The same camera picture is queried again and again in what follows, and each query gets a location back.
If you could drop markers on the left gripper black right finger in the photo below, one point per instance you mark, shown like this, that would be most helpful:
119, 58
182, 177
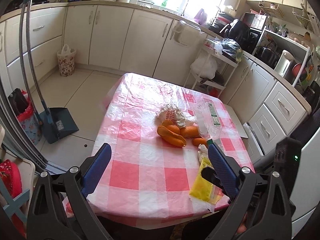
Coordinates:
226, 171

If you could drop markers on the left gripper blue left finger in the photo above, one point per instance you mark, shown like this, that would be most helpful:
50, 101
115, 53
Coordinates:
93, 168

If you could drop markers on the yellow snack wrapper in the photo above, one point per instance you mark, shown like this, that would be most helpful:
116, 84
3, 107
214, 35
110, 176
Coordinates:
204, 190

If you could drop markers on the kitchen faucet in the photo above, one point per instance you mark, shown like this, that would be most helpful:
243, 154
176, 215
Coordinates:
182, 6

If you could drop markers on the small white tissue ball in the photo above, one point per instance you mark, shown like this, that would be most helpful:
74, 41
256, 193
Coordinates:
202, 152

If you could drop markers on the orange peel small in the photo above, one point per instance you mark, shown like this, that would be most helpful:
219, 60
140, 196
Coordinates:
199, 141

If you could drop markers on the teal dustpan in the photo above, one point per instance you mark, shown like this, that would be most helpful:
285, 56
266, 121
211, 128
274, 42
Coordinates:
57, 124

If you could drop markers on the orange peel middle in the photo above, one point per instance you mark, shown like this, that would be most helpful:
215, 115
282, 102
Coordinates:
190, 132

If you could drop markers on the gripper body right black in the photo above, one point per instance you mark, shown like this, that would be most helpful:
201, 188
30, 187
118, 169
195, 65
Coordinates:
284, 159

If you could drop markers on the clear plastic bottle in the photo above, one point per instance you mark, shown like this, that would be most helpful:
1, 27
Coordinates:
207, 120

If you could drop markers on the pink checkered tablecloth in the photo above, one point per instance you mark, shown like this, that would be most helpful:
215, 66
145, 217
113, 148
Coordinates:
147, 182

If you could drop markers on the orange peel large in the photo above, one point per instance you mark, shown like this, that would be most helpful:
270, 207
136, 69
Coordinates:
171, 137

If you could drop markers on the white plastic bag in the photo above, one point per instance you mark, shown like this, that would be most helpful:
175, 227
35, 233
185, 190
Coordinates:
205, 66

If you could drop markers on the black bag on shelf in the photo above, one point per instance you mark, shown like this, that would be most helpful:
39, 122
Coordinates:
232, 50

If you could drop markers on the purple cloth on counter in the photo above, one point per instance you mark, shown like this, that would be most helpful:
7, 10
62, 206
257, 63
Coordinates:
200, 17

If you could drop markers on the white wire shelf rack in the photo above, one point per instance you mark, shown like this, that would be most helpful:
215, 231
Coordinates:
225, 69

